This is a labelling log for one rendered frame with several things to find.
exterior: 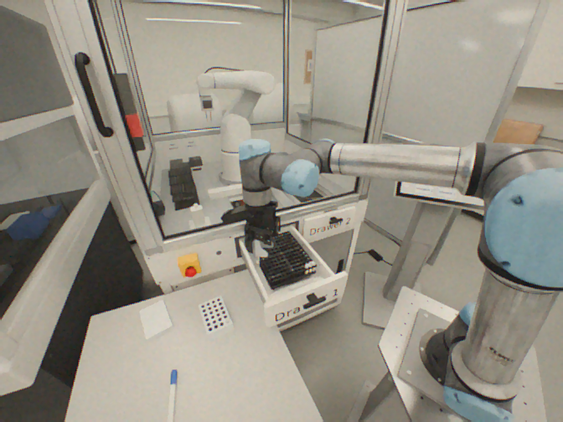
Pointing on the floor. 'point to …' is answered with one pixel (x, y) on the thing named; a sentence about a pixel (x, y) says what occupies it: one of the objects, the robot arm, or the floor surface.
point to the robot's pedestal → (382, 393)
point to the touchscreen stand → (404, 264)
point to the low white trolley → (190, 364)
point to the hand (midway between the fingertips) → (255, 254)
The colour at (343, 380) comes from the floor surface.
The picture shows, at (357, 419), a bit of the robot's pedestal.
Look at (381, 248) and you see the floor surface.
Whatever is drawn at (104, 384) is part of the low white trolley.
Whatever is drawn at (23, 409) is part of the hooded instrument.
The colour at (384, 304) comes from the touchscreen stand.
